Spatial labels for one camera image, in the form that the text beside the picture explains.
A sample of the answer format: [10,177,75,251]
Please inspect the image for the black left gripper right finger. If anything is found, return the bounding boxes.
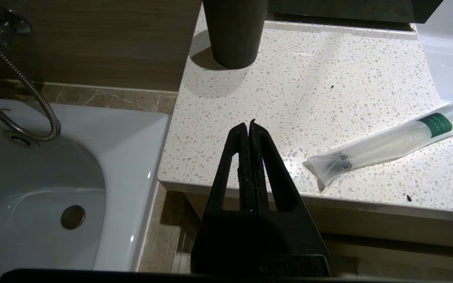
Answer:
[249,119,331,276]

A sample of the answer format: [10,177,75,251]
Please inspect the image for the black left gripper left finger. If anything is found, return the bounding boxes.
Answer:
[190,123,258,274]

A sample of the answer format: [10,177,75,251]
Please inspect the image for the chrome bathtub tap valve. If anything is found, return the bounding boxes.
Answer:
[0,6,33,48]

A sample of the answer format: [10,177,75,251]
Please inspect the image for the black amenity tray with packets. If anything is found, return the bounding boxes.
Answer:
[268,0,444,24]

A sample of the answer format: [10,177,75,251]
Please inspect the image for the white ceramic sink basin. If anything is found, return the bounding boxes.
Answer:
[415,0,453,103]

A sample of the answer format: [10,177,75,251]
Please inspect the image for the wooden vanity cabinet front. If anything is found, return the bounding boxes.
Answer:
[183,192,453,283]

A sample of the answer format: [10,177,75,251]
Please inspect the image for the dark metal cup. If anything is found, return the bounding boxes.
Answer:
[202,0,269,70]

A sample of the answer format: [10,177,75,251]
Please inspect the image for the metal shower hose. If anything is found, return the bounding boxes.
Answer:
[0,26,62,143]

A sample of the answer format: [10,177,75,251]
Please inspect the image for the chrome bathtub overflow knob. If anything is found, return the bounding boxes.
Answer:
[2,130,40,149]

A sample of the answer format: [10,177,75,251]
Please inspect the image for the white bathtub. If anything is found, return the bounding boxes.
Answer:
[0,98,171,276]

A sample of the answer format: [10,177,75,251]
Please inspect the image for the bathtub drain plug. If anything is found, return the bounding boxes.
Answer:
[60,204,86,231]

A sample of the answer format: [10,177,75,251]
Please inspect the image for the long clear packet green label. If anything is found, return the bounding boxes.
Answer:
[302,99,453,192]

